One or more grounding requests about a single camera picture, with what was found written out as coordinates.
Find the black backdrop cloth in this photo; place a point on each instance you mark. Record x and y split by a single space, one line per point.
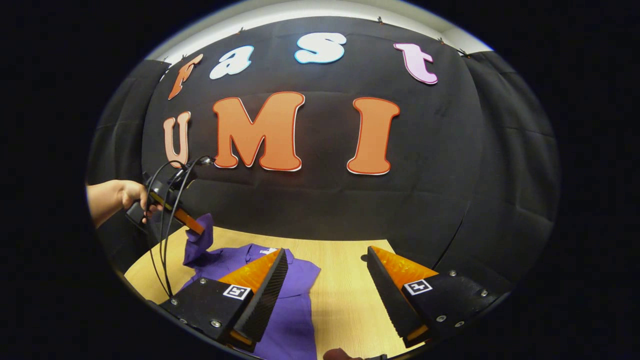
325 200

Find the purple button shirt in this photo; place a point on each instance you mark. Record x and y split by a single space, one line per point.
295 310

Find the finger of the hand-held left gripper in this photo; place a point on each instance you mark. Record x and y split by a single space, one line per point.
185 219

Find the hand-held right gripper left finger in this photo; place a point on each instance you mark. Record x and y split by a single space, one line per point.
265 300

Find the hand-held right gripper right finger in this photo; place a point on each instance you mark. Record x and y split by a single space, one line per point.
390 300

